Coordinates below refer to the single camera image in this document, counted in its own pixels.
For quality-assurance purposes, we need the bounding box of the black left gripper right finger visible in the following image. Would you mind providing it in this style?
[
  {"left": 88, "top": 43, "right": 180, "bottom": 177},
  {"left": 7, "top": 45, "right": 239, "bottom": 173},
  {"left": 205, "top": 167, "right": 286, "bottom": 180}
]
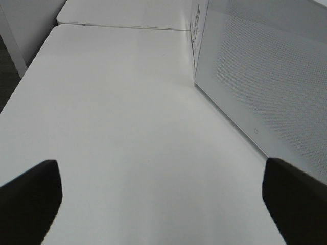
[{"left": 262, "top": 158, "right": 326, "bottom": 244}]

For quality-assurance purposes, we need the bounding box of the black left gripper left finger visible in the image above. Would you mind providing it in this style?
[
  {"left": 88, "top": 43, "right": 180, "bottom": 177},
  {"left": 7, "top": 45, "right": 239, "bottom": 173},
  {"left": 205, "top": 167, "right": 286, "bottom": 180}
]
[{"left": 1, "top": 160, "right": 63, "bottom": 244}]

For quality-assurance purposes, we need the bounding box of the white microwave door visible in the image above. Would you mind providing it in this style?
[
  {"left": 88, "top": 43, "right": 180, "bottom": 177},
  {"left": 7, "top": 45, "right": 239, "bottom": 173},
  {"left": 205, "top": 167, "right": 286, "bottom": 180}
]
[{"left": 195, "top": 1, "right": 326, "bottom": 183}]

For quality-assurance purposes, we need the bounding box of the white table leg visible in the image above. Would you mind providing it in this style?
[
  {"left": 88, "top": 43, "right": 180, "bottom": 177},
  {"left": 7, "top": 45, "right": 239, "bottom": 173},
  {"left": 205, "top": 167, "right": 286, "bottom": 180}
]
[{"left": 1, "top": 8, "right": 27, "bottom": 78}]

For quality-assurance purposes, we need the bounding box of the white microwave oven body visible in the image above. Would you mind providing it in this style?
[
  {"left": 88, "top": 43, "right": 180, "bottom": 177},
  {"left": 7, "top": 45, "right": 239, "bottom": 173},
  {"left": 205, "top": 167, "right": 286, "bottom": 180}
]
[{"left": 189, "top": 0, "right": 209, "bottom": 71}]

